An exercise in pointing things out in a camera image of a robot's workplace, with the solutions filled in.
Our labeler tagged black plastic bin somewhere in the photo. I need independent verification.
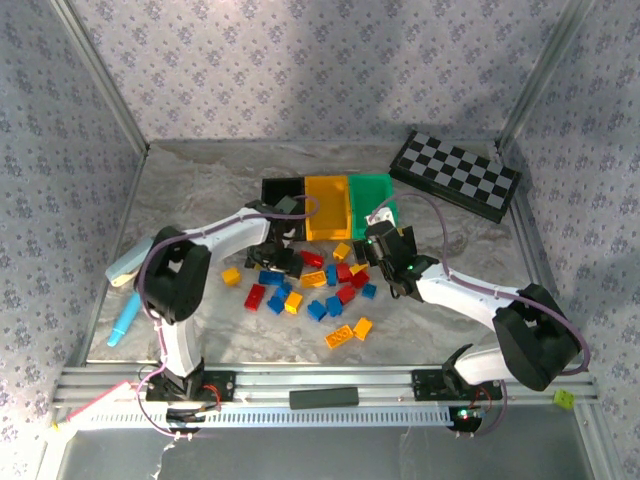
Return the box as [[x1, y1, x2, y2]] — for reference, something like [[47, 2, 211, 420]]
[[261, 175, 307, 242]]

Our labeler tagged yellow plastic bin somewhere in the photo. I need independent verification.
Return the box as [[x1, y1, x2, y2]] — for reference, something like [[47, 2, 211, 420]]
[[303, 174, 354, 242]]

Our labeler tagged green plastic bin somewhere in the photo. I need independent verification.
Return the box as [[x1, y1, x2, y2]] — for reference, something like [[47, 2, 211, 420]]
[[348, 173, 401, 241]]

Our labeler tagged folded black grey chessboard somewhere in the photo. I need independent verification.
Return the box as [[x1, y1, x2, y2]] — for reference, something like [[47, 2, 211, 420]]
[[388, 130, 523, 225]]

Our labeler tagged pale blue board eraser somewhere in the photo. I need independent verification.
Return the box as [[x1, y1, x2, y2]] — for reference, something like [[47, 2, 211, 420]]
[[104, 235, 156, 289]]

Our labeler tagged black rectangular block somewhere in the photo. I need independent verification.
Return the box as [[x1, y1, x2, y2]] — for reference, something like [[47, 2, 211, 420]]
[[288, 387, 360, 411]]

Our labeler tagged cyan marker pen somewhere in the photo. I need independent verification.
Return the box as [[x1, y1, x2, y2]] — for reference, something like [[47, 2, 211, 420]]
[[107, 292, 143, 349]]

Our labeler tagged controller board with lit leds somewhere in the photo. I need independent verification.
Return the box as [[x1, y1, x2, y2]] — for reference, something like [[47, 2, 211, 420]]
[[448, 405, 485, 432]]

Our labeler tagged black controller board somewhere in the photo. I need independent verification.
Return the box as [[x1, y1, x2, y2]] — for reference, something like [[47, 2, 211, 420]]
[[166, 407, 207, 435]]

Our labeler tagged pink flat bar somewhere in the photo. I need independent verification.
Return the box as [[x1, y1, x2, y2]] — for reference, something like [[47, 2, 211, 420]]
[[52, 379, 134, 431]]

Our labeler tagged white torn tape strip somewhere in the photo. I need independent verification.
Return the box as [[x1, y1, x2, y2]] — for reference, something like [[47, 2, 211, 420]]
[[154, 442, 176, 480]]

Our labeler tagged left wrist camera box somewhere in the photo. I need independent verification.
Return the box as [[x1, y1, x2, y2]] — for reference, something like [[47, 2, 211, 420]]
[[272, 195, 303, 217]]

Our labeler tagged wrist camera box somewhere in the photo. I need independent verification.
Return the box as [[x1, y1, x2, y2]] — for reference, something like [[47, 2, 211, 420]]
[[366, 206, 397, 227], [272, 195, 303, 217]]

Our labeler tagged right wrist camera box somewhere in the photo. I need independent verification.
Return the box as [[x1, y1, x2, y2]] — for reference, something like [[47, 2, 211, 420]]
[[366, 206, 397, 227]]

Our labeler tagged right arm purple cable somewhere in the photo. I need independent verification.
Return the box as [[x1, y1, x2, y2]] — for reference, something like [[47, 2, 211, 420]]
[[377, 193, 591, 376]]

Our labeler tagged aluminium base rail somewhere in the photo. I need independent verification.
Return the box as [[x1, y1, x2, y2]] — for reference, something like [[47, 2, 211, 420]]
[[53, 363, 600, 407]]

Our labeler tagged aluminium table edge rail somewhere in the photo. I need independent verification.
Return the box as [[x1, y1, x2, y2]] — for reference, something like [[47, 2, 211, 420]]
[[498, 144, 596, 384], [64, 144, 151, 371]]

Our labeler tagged white slotted cable duct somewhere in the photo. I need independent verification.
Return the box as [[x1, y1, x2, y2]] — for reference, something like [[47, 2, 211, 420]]
[[89, 404, 454, 431]]

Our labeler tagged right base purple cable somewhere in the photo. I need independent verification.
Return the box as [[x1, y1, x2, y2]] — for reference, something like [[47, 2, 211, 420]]
[[452, 379, 510, 440]]

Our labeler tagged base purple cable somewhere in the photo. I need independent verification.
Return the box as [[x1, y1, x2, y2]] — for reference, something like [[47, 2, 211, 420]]
[[452, 379, 510, 440], [135, 362, 176, 442]]

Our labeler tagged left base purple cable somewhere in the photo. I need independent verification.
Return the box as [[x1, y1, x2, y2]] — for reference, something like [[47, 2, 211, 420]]
[[135, 362, 176, 442]]

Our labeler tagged aluminium frame post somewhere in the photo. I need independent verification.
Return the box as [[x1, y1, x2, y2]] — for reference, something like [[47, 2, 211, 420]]
[[49, 0, 151, 155], [496, 0, 597, 151]]

